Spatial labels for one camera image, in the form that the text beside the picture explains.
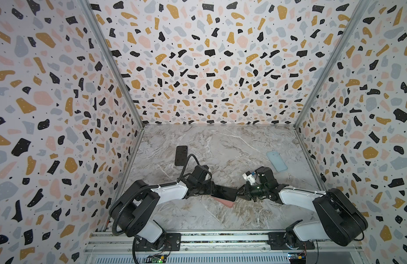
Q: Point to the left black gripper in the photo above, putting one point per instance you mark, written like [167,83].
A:
[208,191]

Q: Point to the light blue phone case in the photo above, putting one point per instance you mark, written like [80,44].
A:
[277,161]

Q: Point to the left green circuit board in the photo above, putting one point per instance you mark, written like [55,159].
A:
[155,259]

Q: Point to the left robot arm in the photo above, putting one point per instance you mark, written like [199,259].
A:
[131,213]

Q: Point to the right circuit board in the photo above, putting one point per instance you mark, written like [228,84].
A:
[295,258]

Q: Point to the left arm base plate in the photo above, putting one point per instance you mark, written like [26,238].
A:
[166,242]

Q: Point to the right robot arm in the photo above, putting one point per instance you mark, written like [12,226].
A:
[336,219]

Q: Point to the black phone case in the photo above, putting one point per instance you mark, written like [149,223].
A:
[181,155]

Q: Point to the right corner aluminium post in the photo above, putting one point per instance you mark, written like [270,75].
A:
[351,26]

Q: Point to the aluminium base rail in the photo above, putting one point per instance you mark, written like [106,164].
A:
[219,247]

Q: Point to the corner aluminium post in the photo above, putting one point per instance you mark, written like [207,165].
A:
[351,26]
[95,28]

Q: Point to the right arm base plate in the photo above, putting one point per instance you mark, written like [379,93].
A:
[287,241]

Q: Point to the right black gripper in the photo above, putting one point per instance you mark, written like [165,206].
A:
[256,190]

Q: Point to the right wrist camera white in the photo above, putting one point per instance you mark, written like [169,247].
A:
[250,177]

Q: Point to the pink phone case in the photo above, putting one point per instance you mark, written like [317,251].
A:
[226,203]

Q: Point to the left corner aluminium post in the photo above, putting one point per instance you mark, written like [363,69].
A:
[95,28]

